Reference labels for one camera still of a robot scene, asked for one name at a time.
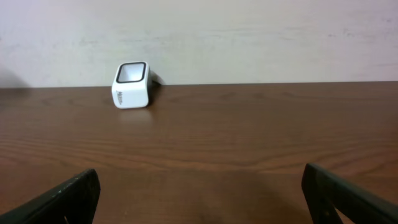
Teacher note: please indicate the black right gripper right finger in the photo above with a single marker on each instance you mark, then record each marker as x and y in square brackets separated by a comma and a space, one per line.
[326, 194]

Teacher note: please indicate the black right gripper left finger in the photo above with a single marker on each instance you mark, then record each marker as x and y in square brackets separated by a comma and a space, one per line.
[73, 201]

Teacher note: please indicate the white barcode scanner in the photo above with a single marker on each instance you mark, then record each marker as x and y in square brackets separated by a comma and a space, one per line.
[134, 85]

